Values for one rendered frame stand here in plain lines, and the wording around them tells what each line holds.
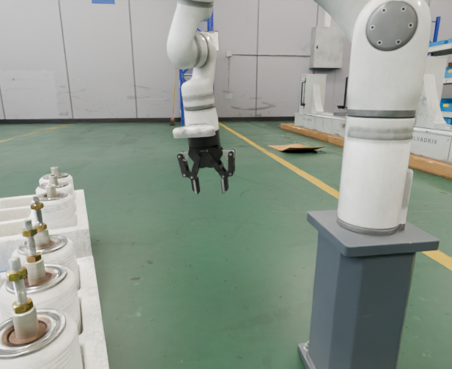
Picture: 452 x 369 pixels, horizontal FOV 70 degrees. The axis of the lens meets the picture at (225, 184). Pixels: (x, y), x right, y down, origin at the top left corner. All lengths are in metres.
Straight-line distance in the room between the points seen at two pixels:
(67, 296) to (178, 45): 0.48
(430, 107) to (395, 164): 2.50
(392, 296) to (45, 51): 6.94
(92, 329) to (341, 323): 0.37
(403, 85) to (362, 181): 0.14
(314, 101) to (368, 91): 4.33
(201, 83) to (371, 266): 0.47
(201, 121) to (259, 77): 6.25
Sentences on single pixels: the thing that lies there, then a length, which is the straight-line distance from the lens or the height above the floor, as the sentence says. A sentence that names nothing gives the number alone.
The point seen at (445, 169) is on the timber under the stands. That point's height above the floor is 0.05.
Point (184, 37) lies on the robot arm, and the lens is 0.69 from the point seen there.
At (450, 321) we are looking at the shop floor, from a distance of 0.96.
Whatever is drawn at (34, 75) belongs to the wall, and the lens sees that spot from 7.19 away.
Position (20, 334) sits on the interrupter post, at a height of 0.26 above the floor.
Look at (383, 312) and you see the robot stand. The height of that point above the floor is 0.18.
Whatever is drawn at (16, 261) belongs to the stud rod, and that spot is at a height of 0.34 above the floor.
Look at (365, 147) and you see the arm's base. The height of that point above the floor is 0.43.
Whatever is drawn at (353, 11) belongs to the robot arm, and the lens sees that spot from 0.58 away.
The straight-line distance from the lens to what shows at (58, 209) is 0.91.
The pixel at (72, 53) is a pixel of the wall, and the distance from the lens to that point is 7.01.
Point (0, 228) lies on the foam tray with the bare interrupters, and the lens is 1.04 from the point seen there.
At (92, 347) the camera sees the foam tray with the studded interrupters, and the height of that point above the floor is 0.18.
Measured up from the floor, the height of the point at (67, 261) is 0.23.
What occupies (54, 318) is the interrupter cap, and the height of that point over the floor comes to 0.25.
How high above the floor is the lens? 0.50
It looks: 15 degrees down
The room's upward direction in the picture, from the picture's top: straight up
